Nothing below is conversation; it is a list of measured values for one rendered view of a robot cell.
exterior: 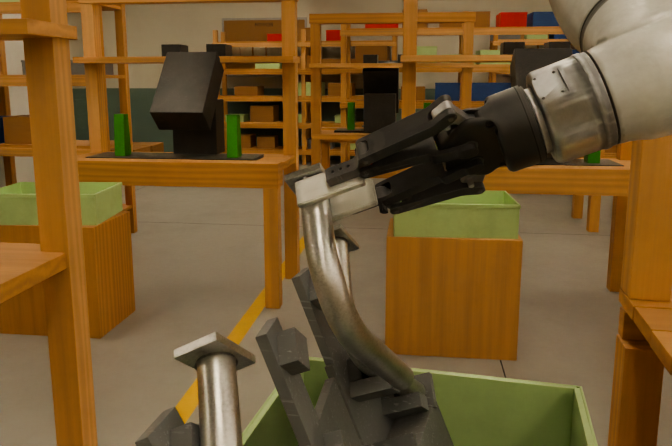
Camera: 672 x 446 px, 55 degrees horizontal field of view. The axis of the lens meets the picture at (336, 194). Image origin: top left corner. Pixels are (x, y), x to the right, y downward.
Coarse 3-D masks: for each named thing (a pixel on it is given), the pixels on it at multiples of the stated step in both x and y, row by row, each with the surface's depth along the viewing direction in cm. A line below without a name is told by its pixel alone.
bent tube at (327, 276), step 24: (312, 168) 63; (312, 216) 62; (312, 240) 60; (312, 264) 59; (336, 264) 59; (336, 288) 59; (336, 312) 59; (336, 336) 60; (360, 336) 60; (360, 360) 64; (384, 360) 66; (408, 384) 74
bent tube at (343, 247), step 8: (336, 232) 81; (344, 232) 82; (336, 240) 82; (344, 240) 82; (352, 240) 83; (344, 248) 81; (352, 248) 84; (344, 256) 81; (344, 264) 80; (344, 272) 79; (352, 296) 78; (352, 360) 78; (360, 368) 78; (368, 368) 78; (416, 384) 89; (400, 392) 86; (408, 392) 87; (424, 392) 91
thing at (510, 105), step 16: (496, 96) 58; (512, 96) 57; (480, 112) 57; (496, 112) 57; (512, 112) 56; (528, 112) 56; (464, 128) 57; (480, 128) 57; (496, 128) 57; (512, 128) 56; (528, 128) 56; (448, 144) 59; (480, 144) 59; (496, 144) 59; (512, 144) 56; (528, 144) 56; (544, 144) 57; (464, 160) 61; (496, 160) 61; (512, 160) 57; (528, 160) 58; (544, 160) 58
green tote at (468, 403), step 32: (320, 384) 98; (448, 384) 93; (480, 384) 92; (512, 384) 91; (544, 384) 90; (256, 416) 81; (448, 416) 94; (480, 416) 93; (512, 416) 92; (544, 416) 90; (576, 416) 85
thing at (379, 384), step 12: (348, 360) 82; (348, 372) 81; (360, 372) 81; (360, 384) 80; (372, 384) 79; (384, 384) 78; (360, 396) 79; (372, 396) 80; (384, 396) 88; (396, 396) 89; (408, 396) 87; (420, 396) 86; (384, 408) 88; (396, 408) 87; (408, 408) 86; (420, 408) 86
